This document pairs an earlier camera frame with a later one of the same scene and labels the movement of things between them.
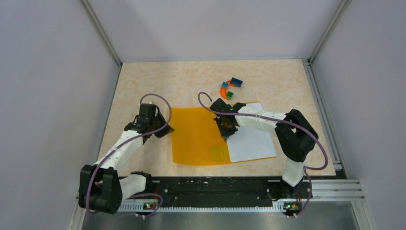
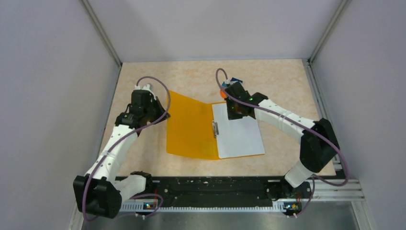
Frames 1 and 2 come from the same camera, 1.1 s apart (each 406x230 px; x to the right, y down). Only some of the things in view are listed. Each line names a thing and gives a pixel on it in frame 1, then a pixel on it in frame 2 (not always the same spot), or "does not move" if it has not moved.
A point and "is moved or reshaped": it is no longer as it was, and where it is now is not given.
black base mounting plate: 218,192 does not move
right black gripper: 225,133 -> 231,115
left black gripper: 166,130 -> 161,109
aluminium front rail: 335,189 does not move
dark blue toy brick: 236,82 does not move
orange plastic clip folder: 197,138 is moved or reshaped
